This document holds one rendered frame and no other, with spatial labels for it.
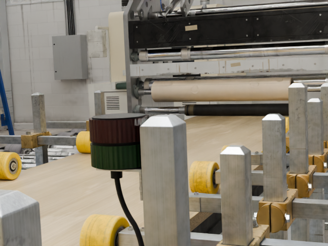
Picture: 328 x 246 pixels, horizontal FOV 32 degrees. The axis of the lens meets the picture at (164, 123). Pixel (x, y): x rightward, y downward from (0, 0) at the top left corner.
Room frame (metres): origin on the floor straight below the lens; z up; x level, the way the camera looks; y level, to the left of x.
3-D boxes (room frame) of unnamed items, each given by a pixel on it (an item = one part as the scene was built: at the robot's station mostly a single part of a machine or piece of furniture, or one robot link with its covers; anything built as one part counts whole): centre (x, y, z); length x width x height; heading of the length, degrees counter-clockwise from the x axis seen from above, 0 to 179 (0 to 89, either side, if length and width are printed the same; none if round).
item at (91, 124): (0.58, 0.04, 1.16); 0.06 x 0.06 x 0.02
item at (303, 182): (1.27, -0.30, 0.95); 0.14 x 0.06 x 0.05; 157
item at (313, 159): (1.50, -0.40, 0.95); 0.14 x 0.06 x 0.05; 157
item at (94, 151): (0.58, 0.04, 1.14); 0.06 x 0.06 x 0.02
